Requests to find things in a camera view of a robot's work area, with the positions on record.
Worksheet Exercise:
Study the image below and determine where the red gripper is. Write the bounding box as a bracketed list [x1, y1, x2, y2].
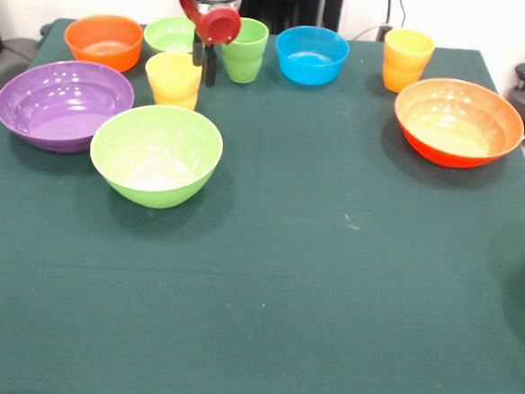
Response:
[173, 0, 244, 91]

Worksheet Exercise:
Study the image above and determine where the yellow plastic cup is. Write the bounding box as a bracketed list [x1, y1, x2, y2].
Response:
[381, 27, 437, 96]
[142, 50, 205, 112]

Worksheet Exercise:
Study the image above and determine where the green plastic cup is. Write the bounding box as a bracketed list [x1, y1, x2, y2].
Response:
[217, 15, 271, 86]

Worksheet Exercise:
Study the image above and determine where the small green plastic bowl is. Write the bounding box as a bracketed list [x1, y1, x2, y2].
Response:
[142, 13, 200, 57]

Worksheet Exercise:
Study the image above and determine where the small orange plastic bowl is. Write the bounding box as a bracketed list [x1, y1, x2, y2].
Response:
[61, 11, 146, 75]

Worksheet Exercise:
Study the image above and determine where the blue plastic bowl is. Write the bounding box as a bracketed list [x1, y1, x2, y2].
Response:
[271, 23, 351, 88]

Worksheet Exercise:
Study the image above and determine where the purple plastic bowl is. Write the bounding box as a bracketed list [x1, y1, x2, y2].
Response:
[0, 55, 138, 159]

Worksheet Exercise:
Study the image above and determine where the dark green table cloth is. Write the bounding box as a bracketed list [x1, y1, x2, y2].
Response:
[0, 13, 525, 394]

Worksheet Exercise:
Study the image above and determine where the large orange plastic bowl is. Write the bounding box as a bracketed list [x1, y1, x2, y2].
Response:
[390, 74, 525, 174]

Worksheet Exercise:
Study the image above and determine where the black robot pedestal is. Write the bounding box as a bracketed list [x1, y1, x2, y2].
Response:
[236, 0, 344, 40]

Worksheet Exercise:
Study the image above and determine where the thin black cable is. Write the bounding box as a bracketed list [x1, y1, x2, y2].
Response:
[393, 0, 411, 31]

